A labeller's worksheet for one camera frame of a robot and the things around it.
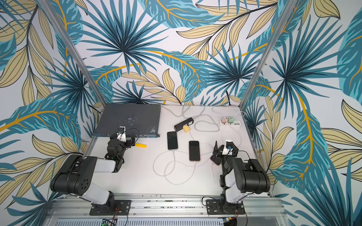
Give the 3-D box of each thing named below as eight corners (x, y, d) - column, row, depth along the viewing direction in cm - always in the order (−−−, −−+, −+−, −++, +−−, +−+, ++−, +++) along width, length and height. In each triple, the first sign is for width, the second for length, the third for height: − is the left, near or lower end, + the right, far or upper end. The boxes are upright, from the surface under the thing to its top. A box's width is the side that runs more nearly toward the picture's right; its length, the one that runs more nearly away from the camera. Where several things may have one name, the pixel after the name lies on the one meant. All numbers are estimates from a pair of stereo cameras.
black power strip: (176, 132, 105) (176, 129, 102) (173, 129, 107) (173, 126, 104) (193, 123, 111) (194, 120, 108) (191, 120, 113) (191, 117, 110)
